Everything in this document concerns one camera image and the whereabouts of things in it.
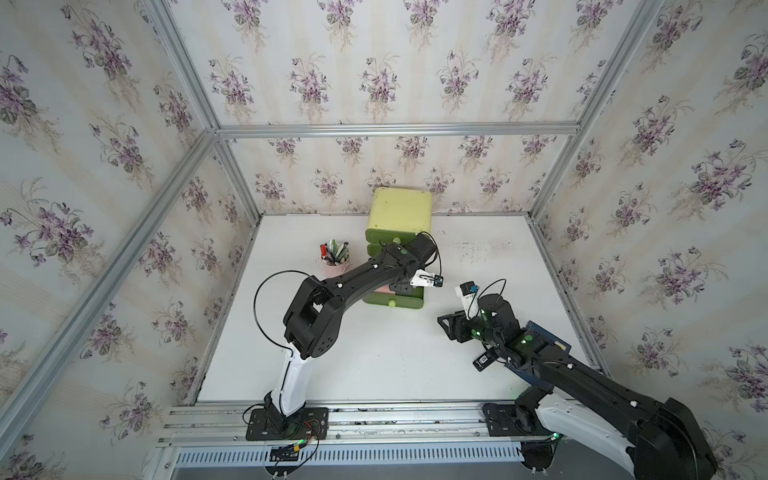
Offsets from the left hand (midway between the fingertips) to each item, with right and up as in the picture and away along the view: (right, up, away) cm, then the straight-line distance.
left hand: (403, 275), depth 92 cm
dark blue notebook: (+45, -19, -4) cm, 49 cm away
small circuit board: (-30, -41, -20) cm, 55 cm away
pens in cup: (-23, +7, +5) cm, 24 cm away
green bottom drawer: (-2, -8, -1) cm, 8 cm away
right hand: (+13, -11, -10) cm, 19 cm away
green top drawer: (-5, +12, -4) cm, 13 cm away
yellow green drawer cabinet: (-2, +19, -1) cm, 19 cm away
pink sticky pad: (-6, -3, -9) cm, 11 cm away
